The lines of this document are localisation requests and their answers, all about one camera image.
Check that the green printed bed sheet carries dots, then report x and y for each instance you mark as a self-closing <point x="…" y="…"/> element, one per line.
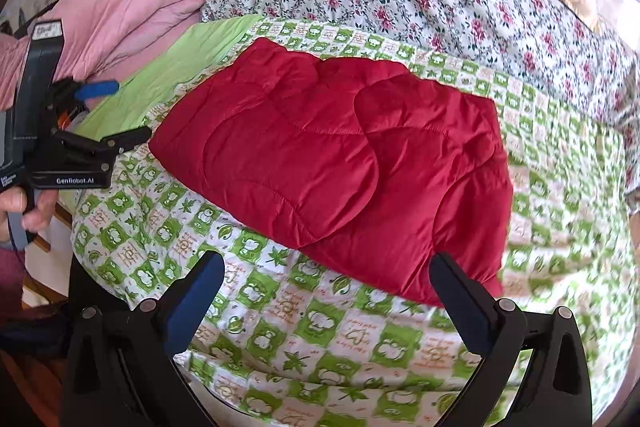
<point x="310" y="332"/>

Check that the pink quilt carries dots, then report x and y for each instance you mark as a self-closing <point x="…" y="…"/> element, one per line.
<point x="120" y="12"/>

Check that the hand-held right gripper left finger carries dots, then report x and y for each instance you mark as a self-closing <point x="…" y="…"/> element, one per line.
<point x="192" y="307"/>

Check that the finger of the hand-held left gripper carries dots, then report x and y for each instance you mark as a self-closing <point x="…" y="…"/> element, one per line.
<point x="127" y="137"/>
<point x="100" y="89"/>

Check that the person's left hand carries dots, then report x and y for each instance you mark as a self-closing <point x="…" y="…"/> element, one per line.
<point x="35" y="209"/>

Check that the red padded jacket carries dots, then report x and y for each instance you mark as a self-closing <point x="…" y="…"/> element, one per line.
<point x="325" y="147"/>

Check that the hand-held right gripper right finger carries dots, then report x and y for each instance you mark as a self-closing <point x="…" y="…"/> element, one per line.
<point x="465" y="312"/>

